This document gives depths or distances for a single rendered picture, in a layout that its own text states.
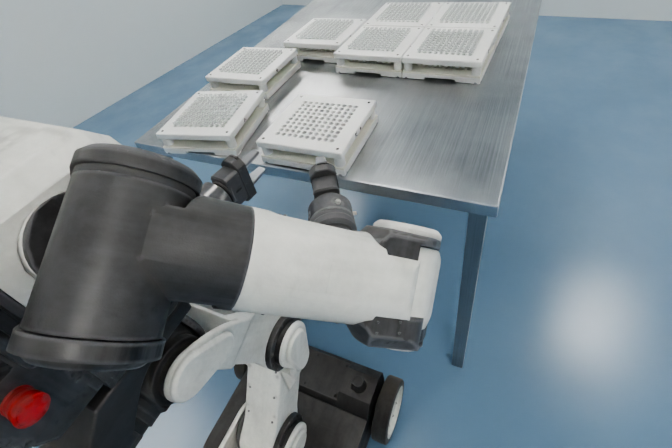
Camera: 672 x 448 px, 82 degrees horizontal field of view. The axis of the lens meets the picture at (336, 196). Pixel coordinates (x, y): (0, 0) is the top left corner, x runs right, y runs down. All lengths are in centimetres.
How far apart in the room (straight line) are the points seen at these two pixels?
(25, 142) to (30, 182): 6
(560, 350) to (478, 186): 94
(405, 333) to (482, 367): 124
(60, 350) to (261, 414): 93
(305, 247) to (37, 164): 25
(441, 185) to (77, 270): 75
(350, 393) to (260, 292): 106
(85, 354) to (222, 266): 10
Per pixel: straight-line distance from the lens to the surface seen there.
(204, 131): 114
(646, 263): 207
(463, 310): 125
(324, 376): 141
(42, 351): 31
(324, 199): 73
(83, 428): 66
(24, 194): 41
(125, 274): 30
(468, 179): 92
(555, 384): 165
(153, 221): 30
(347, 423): 137
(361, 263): 34
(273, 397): 113
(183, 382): 70
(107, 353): 30
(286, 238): 32
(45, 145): 44
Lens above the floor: 148
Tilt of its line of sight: 43 degrees down
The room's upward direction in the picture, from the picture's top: 12 degrees counter-clockwise
